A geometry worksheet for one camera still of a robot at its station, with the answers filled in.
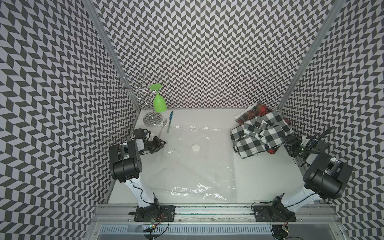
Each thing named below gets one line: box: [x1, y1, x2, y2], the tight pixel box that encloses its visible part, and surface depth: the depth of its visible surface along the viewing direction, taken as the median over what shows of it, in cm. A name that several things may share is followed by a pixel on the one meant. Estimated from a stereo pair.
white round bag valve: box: [191, 143, 201, 152], surface depth 98 cm
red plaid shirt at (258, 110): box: [236, 102, 266, 125], surface depth 111 cm
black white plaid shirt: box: [230, 110, 295, 160], surface depth 95 cm
